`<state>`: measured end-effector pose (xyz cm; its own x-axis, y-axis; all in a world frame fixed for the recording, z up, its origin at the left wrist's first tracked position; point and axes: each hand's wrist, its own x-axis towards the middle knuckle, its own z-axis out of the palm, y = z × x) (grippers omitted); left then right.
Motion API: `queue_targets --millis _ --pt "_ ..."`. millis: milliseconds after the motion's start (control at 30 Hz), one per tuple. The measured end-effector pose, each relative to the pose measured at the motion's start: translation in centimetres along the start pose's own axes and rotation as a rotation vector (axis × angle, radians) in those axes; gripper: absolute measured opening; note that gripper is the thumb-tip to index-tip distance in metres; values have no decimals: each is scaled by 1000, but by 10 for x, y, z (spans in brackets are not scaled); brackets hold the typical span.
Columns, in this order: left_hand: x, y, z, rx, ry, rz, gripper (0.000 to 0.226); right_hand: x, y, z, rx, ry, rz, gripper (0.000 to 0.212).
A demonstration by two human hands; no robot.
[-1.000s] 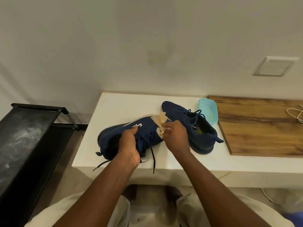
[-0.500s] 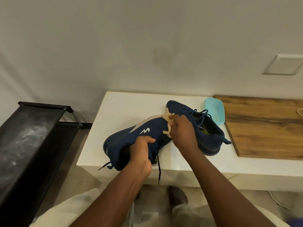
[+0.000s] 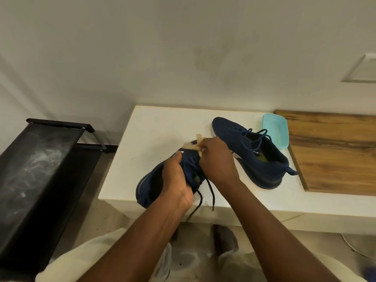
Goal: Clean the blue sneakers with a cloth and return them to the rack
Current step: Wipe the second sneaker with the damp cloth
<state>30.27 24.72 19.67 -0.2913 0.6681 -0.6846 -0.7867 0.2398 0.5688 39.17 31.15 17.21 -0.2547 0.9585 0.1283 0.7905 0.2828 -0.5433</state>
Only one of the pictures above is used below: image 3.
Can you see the white wall switch plate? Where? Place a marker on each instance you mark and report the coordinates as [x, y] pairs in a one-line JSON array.
[[362, 70]]

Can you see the black shoe rack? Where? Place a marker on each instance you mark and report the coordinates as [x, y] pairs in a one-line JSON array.
[[32, 173]]

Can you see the person's left hand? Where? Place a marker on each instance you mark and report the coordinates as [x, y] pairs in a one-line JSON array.
[[176, 185]]

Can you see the brown wooden board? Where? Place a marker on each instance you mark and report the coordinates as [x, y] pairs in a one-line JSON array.
[[332, 161]]

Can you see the light blue plastic container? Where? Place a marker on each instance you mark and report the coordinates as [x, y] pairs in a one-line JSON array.
[[276, 129]]

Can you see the person's right foot grey sock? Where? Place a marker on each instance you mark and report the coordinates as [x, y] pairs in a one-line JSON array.
[[224, 239]]

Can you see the person's right hand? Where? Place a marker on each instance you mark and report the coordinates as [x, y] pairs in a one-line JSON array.
[[218, 164]]

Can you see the person's left forearm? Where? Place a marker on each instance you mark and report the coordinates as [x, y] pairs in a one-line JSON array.
[[132, 246]]

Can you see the person's right forearm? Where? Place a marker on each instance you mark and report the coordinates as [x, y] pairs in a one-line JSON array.
[[279, 237]]

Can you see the white shorts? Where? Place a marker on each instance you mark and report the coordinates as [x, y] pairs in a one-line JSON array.
[[88, 258]]

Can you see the beige cleaning cloth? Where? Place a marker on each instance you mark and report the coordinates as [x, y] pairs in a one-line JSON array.
[[192, 146]]

